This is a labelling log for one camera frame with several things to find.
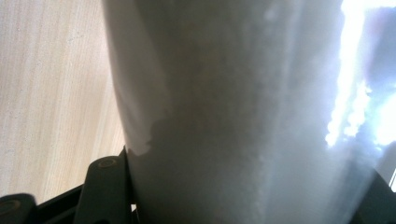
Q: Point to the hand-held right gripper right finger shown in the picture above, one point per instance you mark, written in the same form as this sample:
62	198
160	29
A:
375	203

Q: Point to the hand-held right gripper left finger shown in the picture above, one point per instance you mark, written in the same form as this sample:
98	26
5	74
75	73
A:
106	189

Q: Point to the red and white sugar pouch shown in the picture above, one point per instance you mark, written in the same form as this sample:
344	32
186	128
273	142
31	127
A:
236	109

